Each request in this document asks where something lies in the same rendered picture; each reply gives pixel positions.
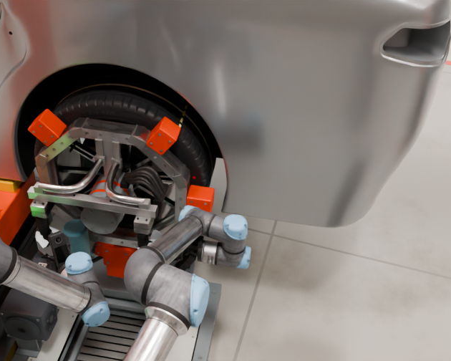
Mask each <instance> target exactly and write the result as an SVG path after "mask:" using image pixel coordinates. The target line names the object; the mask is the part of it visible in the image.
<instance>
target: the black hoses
mask: <svg viewBox="0 0 451 361"><path fill-rule="evenodd" d="M122 167H123V168H129V169H130V167H131V163H122ZM130 184H133V185H136V184H141V185H144V186H145V187H146V188H148V189H149V190H150V192H151V193H152V194H153V195H154V197H155V198H154V200H153V203H154V205H158V206H161V205H162V204H163V201H164V199H165V195H166V193H167V191H168V184H166V183H163V182H162V180H161V178H160V176H159V174H158V172H157V171H156V170H155V169H154V168H153V167H152V166H149V165H144V166H141V167H139V168H137V169H135V170H133V171H132V172H131V173H125V174H124V176H123V178H122V180H121V182H120V187H121V188H126V189H128V188H129V187H130Z"/></svg>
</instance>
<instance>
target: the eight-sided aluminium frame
mask: <svg viewBox="0 0 451 361"><path fill-rule="evenodd" d="M150 133H151V131H149V130H148V129H147V128H146V127H145V126H139V125H130V124H124V123H119V122H110V121H104V120H95V119H89V118H88V117H86V118H84V117H79V118H78V119H77V120H75V121H74V122H73V123H72V124H71V125H70V126H69V127H67V128H66V129H65V130H64V132H63V133H62V135H61V136H60V138H59V139H57V140H56V141H55V142H53V143H52V144H51V145H50V146H49V147H47V146H44V147H43V148H42V149H41V150H40V151H39V153H38V154H37V156H36V157H35V161H36V164H35V165H36V166H37V171H38V174H39V181H40V182H43V183H51V184H57V185H59V184H58V180H57V172H56V168H55V163H54V157H55V156H56V155H58V154H59V153H60V152H62V151H63V150H64V149H65V148H67V147H68V146H69V145H71V144H72V143H73V142H74V141H75V140H77V139H78V138H88V139H93V140H95V139H99V140H103V141H108V142H112V141H113V142H119V143H122V144H128V145H135V146H137V147H138V148H139V149H140V150H141V151H142V152H143V153H144V154H146V156H147V157H148V158H149V159H151V161H152V162H153V163H154V164H156V165H157V166H158V167H159V168H160V169H161V170H162V171H163V172H164V173H165V174H167V175H168V176H169V177H170V178H171V179H172V180H173V181H174V182H175V213H174V214H173V215H171V216H170V217H168V218H166V219H165V220H163V221H161V222H160V223H157V224H156V225H154V226H153V227H152V228H151V230H150V233H149V235H148V237H151V234H152V231H153V230H158V231H159V232H160V234H161V235H163V234H164V233H165V232H166V231H167V230H169V229H170V228H171V227H173V226H174V225H175V224H176V223H177V222H178V219H179V215H180V212H181V211H182V209H183V208H184V207H185V206H186V198H187V194H188V191H189V188H190V170H189V169H188V168H187V167H186V165H185V164H183V163H182V162H181V161H180V160H179V159H178V158H177V157H176V156H175V155H174V154H172V153H171V152H170V151H169V150H167V151H166V152H165V153H164V154H163V155H160V154H159V153H157V152H155V151H154V150H153V149H152V148H150V147H149V146H148V145H146V143H147V139H148V138H149V136H150ZM52 211H53V212H54V213H55V214H57V215H58V217H60V218H61V219H62V220H64V221H65V222H68V221H71V220H75V219H77V220H81V213H82V211H81V210H80V209H78V207H76V206H73V205H67V204H63V203H55V204H54V207H53V208H52ZM87 231H88V235H89V240H90V241H93V242H95V243H96V242H97V241H99V242H102V243H106V244H114V245H118V246H126V247H131V248H136V249H137V248H138V246H137V233H135V232H134V229H128V228H120V227H117V228H116V230H115V231H114V232H112V233H110V234H98V233H95V232H93V231H91V230H89V229H87Z"/></svg>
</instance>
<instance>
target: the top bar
mask: <svg viewBox="0 0 451 361"><path fill-rule="evenodd" d="M27 195H28V198H30V199H35V200H40V201H49V202H54V203H63V204H67V205H73V206H81V207H86V208H95V209H99V210H105V211H113V212H118V213H127V214H132V215H137V216H145V217H150V218H157V215H158V206H156V205H151V204H150V208H149V210H143V209H139V206H138V205H132V204H128V203H120V202H117V201H114V200H112V199H111V198H105V197H99V196H91V195H86V194H81V193H54V192H49V191H45V193H44V194H41V193H35V192H34V187H33V186H30V188H29V190H28V191H27Z"/></svg>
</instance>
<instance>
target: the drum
mask: <svg viewBox="0 0 451 361"><path fill-rule="evenodd" d="M124 174H125V173H124V172H122V174H121V176H120V177H119V179H115V180H114V183H113V190H114V191H115V192H117V193H120V194H122V195H127V196H133V184H130V187H129V188H128V189H126V188H121V187H120V182H121V180H122V178H123V176H124ZM106 179H107V178H105V174H102V175H101V176H99V178H98V179H97V180H96V182H95V184H94V186H93V188H92V190H91V192H90V193H89V195H91V196H99V197H105V198H110V197H109V196H108V195H107V194H106V192H105V182H106ZM124 215H125V214H124V213H118V212H113V211H105V210H99V209H95V208H86V207H84V209H83V211H82V213H81V219H82V223H83V224H84V225H85V226H86V227H87V228H88V229H89V230H91V231H93V232H95V233H98V234H110V233H112V232H114V231H115V230H116V228H117V226H118V224H119V223H120V222H121V221H122V219H123V217H124Z"/></svg>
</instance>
